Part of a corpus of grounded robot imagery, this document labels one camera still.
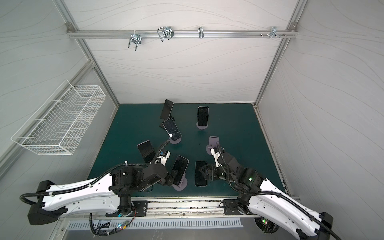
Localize teal-edged phone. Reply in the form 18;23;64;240
195;161;207;187

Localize pink-edged phone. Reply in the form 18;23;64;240
172;156;190;186

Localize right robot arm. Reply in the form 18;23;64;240
196;149;340;240

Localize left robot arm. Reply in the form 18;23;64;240
20;163;178;226

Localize purple stand front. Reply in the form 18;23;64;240
172;173;188;192

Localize purple-edged phone on black stand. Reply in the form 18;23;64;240
137;140;155;164

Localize phone on back-centre purple stand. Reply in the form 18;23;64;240
164;118;182;139

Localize phone on back-right purple stand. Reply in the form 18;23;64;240
197;107;209;127

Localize black stand back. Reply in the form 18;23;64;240
159;119;168;130

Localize phone on black back stand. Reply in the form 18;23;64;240
160;99;174;120

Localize green table mat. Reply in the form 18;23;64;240
89;104;284;198

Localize metal U-bolt clamp left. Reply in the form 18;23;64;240
128;33;142;51

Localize metal u-bolt clamp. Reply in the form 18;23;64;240
157;26;175;42
128;33;142;51

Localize metal clamp small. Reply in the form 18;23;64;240
198;27;204;39

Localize metal U-bolt clamp centre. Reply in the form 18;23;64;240
157;26;175;42

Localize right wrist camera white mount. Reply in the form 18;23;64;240
211;147;221;168

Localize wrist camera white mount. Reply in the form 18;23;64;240
211;147;221;168
155;151;171;166

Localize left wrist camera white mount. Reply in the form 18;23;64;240
155;151;171;166

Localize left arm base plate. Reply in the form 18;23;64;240
105;201;148;218

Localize right base cable bundle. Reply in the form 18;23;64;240
254;216;280;234

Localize base cable bundle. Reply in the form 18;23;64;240
254;216;280;234
88;206;137;237

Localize left base cable bundle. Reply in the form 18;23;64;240
88;206;137;237

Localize slotted cable duct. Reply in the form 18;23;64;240
67;218;244;231

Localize white wire basket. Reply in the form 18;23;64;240
11;80;106;156

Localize metal bracket right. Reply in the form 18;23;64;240
260;27;286;39

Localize aluminium cross rail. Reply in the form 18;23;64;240
67;29;298;39

